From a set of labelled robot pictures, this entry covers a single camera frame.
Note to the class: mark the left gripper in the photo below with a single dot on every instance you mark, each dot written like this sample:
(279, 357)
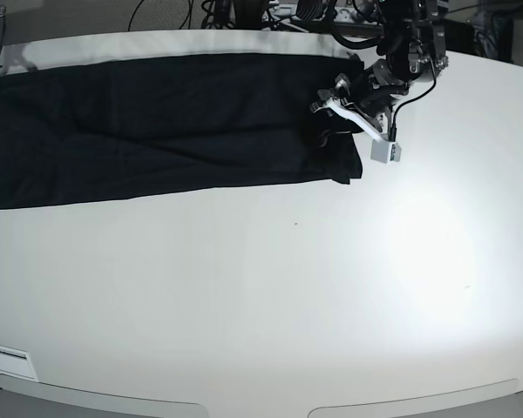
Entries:
(371, 93)

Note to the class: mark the white power strip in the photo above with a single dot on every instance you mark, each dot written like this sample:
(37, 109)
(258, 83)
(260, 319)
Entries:
(347, 13)

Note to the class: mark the white label plate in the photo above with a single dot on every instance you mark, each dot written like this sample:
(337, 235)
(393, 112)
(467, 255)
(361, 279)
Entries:
(17, 363)

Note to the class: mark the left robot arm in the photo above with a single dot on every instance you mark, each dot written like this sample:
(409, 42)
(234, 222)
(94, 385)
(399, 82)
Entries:
(411, 49)

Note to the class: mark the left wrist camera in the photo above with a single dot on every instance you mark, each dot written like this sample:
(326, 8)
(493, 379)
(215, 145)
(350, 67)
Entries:
(384, 151)

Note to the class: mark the black T-shirt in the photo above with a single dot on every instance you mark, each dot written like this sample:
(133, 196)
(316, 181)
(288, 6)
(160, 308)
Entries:
(128, 129)

